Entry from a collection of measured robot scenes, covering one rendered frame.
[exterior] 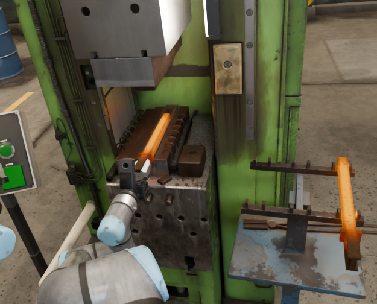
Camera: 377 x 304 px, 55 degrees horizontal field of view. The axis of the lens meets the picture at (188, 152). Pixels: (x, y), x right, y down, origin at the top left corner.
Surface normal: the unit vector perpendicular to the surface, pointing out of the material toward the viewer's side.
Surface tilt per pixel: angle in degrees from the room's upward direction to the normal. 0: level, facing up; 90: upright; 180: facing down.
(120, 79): 90
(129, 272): 22
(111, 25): 90
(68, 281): 15
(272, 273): 0
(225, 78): 90
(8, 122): 60
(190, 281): 90
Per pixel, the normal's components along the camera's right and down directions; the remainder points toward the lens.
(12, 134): 0.16, 0.03
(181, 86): -0.18, 0.55
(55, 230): -0.10, -0.83
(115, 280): -0.05, -0.51
